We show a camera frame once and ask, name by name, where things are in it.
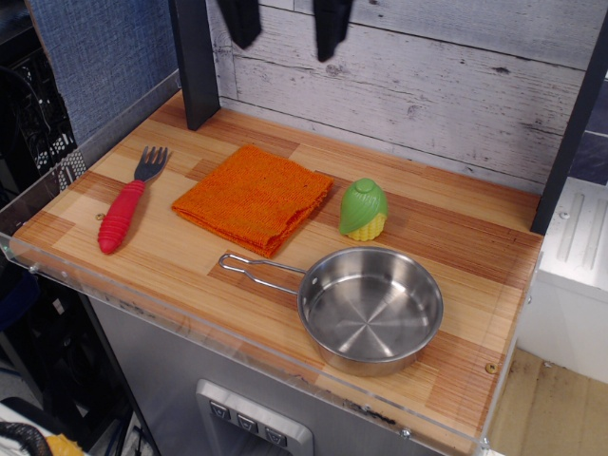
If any dark grey post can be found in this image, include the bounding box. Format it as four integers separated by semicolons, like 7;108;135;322
530;17;607;236
168;0;220;131

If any dark grey left post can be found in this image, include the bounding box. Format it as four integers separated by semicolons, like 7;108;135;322
168;0;220;131

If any white toy sink unit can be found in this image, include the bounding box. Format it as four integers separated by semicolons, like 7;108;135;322
517;178;607;383

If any dark grey right post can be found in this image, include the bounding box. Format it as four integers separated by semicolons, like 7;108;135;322
530;17;607;236

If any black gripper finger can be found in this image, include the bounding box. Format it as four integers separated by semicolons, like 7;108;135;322
218;0;262;49
313;0;353;63

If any silver button panel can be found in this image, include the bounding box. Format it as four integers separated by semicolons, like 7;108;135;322
196;379;314;455

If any green and yellow toy corn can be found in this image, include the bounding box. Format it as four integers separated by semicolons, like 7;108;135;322
339;178;389;241

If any red handled toy fork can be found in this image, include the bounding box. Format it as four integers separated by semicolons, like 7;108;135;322
97;146;169;255

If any stainless steel pot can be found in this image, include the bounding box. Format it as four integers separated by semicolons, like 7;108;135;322
218;245;445;378

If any orange folded cloth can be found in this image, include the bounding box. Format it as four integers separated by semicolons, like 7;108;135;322
172;145;333;258

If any black sleeved cable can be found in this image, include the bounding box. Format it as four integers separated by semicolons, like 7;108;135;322
0;420;51;456

